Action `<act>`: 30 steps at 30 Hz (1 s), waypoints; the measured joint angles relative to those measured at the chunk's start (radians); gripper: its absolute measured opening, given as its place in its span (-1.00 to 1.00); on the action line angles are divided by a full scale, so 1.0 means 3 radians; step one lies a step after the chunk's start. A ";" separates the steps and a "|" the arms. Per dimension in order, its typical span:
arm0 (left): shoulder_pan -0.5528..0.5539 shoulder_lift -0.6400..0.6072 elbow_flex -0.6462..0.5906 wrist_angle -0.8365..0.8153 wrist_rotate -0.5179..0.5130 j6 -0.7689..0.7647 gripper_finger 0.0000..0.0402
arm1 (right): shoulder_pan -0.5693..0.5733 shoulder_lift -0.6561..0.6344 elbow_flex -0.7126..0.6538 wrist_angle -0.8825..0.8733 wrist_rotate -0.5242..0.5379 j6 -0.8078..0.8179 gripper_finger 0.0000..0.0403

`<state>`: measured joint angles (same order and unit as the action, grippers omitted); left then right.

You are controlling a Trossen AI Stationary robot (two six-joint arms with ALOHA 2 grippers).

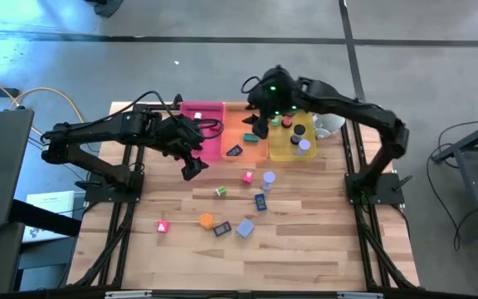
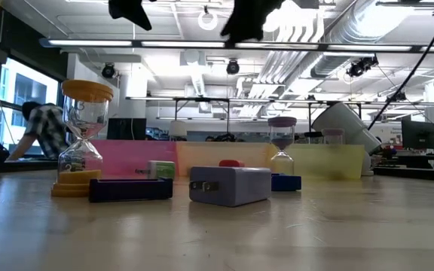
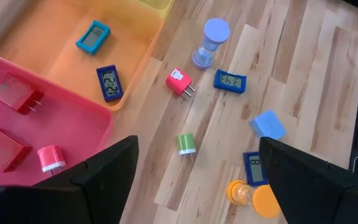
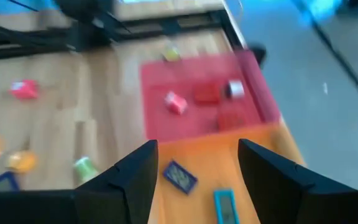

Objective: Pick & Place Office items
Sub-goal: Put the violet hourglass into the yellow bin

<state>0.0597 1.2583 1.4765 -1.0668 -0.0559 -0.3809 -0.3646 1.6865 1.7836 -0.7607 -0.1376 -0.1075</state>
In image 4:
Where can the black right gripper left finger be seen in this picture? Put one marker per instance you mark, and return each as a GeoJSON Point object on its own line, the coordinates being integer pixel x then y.
{"type": "Point", "coordinates": [120, 199]}

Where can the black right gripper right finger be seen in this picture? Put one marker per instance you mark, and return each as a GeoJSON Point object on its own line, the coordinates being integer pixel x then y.
{"type": "Point", "coordinates": [291, 199]}

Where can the green wall charger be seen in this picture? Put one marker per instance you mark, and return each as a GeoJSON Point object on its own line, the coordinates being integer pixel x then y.
{"type": "Point", "coordinates": [85, 168]}

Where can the dark purple digital timer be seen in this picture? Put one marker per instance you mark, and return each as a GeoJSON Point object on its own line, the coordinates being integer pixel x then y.
{"type": "Point", "coordinates": [4, 184]}
{"type": "Point", "coordinates": [179, 176]}

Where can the teal digital timer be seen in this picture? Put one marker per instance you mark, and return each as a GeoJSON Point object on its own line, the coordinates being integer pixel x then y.
{"type": "Point", "coordinates": [225, 207]}

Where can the red white-label wall charger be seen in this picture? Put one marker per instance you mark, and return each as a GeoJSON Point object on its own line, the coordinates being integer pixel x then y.
{"type": "Point", "coordinates": [176, 102]}
{"type": "Point", "coordinates": [232, 119]}

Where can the dark red wall charger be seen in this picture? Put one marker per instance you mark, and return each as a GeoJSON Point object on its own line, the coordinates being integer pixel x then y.
{"type": "Point", "coordinates": [207, 93]}

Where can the black hourglass yellow sand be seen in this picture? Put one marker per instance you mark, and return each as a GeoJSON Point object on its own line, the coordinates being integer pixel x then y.
{"type": "Point", "coordinates": [171, 53]}

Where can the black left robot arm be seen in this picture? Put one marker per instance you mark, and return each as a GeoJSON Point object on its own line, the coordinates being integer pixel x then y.
{"type": "Point", "coordinates": [82, 7]}

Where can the orange plastic bin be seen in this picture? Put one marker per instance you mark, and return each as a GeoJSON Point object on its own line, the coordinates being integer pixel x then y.
{"type": "Point", "coordinates": [204, 155]}

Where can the orange hourglass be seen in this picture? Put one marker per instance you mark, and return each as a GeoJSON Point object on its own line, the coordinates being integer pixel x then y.
{"type": "Point", "coordinates": [20, 161]}

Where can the pink plastic bin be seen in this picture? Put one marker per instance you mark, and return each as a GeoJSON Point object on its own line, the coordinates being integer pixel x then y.
{"type": "Point", "coordinates": [166, 74]}

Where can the pink wall charger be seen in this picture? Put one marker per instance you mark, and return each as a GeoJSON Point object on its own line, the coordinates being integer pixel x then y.
{"type": "Point", "coordinates": [25, 90]}

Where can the black aluminium table frame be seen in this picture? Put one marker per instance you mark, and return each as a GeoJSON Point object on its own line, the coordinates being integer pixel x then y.
{"type": "Point", "coordinates": [11, 46]}

